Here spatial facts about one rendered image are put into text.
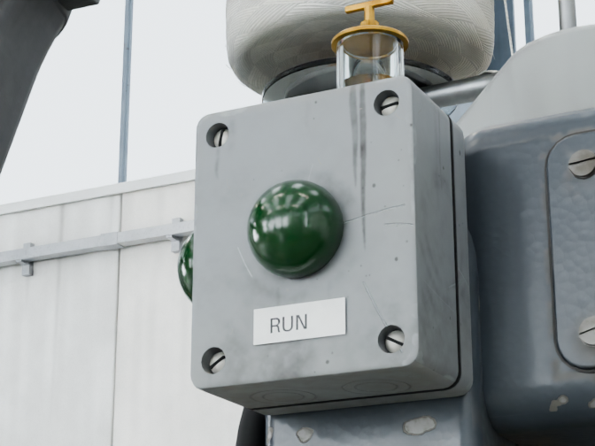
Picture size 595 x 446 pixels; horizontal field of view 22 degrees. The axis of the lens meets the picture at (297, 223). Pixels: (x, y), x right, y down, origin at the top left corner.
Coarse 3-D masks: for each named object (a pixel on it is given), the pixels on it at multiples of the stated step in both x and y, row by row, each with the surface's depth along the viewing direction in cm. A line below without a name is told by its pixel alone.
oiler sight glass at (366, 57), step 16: (368, 32) 55; (336, 48) 56; (352, 48) 55; (368, 48) 55; (384, 48) 55; (400, 48) 56; (336, 64) 56; (352, 64) 55; (368, 64) 55; (384, 64) 55; (400, 64) 56; (336, 80) 56; (352, 80) 55; (368, 80) 55
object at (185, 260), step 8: (192, 240) 48; (184, 248) 49; (192, 248) 48; (184, 256) 48; (192, 256) 48; (184, 264) 48; (192, 264) 48; (184, 272) 48; (192, 272) 48; (184, 280) 48; (192, 280) 48; (184, 288) 49
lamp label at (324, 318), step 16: (288, 304) 45; (304, 304) 45; (320, 304) 45; (336, 304) 44; (256, 320) 45; (272, 320) 45; (288, 320) 45; (304, 320) 45; (320, 320) 44; (336, 320) 44; (256, 336) 45; (272, 336) 45; (288, 336) 45; (304, 336) 45; (320, 336) 44
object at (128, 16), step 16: (128, 0) 739; (528, 0) 640; (128, 16) 736; (528, 16) 638; (128, 32) 734; (528, 32) 636; (128, 48) 732; (128, 64) 729; (128, 80) 727; (128, 96) 724; (128, 112) 722
